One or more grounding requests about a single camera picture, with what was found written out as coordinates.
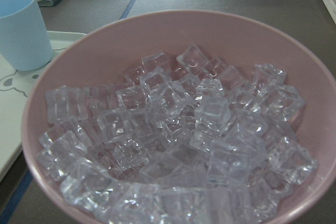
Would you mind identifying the pile of clear ice cubes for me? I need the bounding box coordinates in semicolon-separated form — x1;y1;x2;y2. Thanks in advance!
37;45;318;223

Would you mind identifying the light blue plastic cup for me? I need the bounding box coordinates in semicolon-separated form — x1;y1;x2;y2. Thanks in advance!
1;0;53;71

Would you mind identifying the pink bowl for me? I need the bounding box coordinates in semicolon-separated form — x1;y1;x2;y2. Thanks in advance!
22;10;335;223

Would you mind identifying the white bear tray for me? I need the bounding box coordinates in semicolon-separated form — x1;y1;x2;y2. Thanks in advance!
0;30;88;182

